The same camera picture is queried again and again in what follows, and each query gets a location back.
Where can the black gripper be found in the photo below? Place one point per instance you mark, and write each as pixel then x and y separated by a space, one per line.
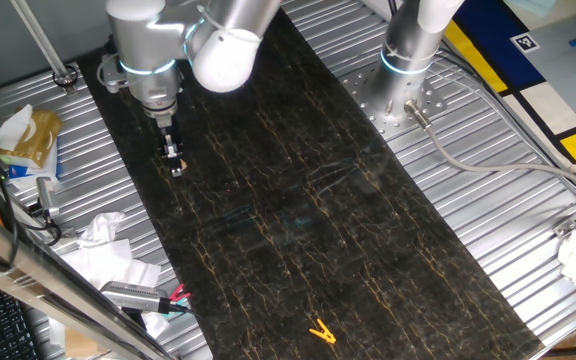
pixel 169 142

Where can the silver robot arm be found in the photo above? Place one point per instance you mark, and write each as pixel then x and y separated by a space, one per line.
pixel 143 50

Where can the crumpled white tissue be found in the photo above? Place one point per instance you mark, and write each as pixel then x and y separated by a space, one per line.
pixel 100 227

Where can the flat white tissue sheet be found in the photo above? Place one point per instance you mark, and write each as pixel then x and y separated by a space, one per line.
pixel 108 265

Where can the red clothespin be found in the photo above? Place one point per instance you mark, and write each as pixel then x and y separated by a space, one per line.
pixel 180 291

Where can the black marble pattern mat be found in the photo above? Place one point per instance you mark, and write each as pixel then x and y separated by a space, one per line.
pixel 293 225

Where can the green clothespin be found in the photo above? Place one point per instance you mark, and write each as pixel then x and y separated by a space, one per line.
pixel 185 299

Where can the yellow tissue pack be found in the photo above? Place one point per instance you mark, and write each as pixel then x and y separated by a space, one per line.
pixel 38 137

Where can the blue white box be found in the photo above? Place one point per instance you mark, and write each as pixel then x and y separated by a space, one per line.
pixel 23 172

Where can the aluminium pole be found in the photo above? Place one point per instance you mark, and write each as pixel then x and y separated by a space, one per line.
pixel 38 40

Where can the orange clothespin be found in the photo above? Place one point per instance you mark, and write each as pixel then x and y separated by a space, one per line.
pixel 324 334

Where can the colourful panel board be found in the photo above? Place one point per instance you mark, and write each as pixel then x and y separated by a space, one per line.
pixel 498 45

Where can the silver camera mount plate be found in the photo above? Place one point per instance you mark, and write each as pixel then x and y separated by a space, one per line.
pixel 113 75

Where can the silver box camera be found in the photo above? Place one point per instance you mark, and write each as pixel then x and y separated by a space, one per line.
pixel 48 196

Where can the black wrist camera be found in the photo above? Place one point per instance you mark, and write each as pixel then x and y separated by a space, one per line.
pixel 110 47

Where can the silver ribbed camera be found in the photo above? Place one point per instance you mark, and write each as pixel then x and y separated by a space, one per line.
pixel 133 296

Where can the aluminium frame beam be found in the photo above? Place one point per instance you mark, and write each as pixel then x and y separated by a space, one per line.
pixel 43 287

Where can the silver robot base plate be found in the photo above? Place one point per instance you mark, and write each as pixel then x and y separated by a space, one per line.
pixel 433 102

